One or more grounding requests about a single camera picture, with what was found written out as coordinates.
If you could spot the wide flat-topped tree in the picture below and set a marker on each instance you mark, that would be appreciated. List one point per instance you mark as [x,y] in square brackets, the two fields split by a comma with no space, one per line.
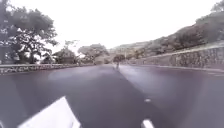
[93,50]

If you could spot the dark asphalt road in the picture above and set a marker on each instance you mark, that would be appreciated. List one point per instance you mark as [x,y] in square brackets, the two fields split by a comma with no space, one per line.
[100,90]

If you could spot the low rounded tree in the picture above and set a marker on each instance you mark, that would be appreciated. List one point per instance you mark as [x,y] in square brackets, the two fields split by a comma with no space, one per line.
[65,56]

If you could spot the tall stone retaining wall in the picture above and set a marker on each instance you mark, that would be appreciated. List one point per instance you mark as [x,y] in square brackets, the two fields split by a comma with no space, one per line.
[193,57]

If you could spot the wooded hillside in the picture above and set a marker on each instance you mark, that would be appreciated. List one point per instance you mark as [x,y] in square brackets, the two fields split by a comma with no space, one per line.
[190,35]

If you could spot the small roadside tree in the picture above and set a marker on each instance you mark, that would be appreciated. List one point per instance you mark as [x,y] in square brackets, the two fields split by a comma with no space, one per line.
[118,58]

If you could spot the robot's own part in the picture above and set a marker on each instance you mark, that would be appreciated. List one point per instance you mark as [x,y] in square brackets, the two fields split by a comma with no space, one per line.
[76,125]
[147,124]

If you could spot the group of dark trees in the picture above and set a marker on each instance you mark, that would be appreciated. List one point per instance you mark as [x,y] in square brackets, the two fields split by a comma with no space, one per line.
[23,33]

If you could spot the low stone wall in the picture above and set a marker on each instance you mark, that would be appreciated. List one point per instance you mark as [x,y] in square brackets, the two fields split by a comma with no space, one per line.
[33,68]

